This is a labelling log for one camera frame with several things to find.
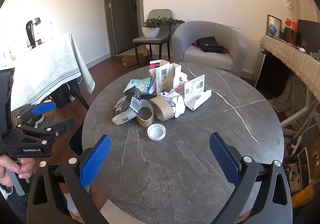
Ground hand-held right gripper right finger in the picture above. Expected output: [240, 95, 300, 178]
[209, 132, 293, 224]

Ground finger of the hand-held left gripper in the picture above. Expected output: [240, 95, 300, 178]
[16, 118, 76, 141]
[11, 101, 57, 125]

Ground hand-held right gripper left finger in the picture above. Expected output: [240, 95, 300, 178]
[26, 135, 112, 224]

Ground black bin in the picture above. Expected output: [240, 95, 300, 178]
[70, 121, 84, 157]

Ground white printed paper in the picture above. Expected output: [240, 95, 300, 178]
[157, 89, 187, 119]

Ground person's left hand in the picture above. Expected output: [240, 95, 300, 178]
[0, 157, 36, 187]

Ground black storage box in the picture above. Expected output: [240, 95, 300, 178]
[51, 84, 75, 108]

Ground black table leg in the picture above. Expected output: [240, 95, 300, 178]
[66, 80, 90, 110]

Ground pale leaf-patterned tablecloth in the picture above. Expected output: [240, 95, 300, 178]
[0, 32, 96, 112]

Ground crushed black and white carton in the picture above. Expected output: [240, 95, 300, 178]
[112, 86, 142, 126]

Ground brown cardboard tape core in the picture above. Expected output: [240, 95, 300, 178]
[136, 99, 155, 128]
[149, 95, 175, 121]

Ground white bottle cap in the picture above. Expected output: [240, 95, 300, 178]
[147, 123, 166, 141]

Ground white carton with red edge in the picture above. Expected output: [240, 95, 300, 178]
[184, 74, 212, 110]

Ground black and silver kettle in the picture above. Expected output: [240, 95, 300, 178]
[26, 17, 42, 48]

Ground light blue plastic wrapper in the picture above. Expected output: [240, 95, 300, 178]
[124, 77, 157, 95]

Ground yellow box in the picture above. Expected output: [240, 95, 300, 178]
[291, 185, 315, 209]

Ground flat cardboard box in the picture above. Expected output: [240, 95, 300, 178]
[122, 47, 148, 67]

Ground tall torn white carton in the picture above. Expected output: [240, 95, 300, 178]
[149, 62, 182, 96]

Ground grey armchair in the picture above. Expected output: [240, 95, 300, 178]
[172, 21, 248, 78]

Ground grey door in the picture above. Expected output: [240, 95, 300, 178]
[109, 0, 140, 55]

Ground black bag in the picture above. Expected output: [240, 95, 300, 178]
[196, 36, 225, 53]

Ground grey dining chair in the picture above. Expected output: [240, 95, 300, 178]
[132, 9, 173, 67]

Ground beige lace desk cloth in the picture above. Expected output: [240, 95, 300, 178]
[259, 35, 320, 100]

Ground potted plant in white pot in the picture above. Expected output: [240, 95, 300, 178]
[142, 17, 185, 38]

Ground brown wooden speaker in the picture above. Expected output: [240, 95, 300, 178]
[284, 27, 297, 44]

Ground framed picture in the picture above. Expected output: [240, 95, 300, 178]
[266, 14, 282, 38]

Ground dark monitor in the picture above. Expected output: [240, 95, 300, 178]
[296, 19, 320, 50]

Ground small red flags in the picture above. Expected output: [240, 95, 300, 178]
[285, 17, 298, 30]

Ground white desk frame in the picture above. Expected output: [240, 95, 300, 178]
[280, 74, 320, 154]

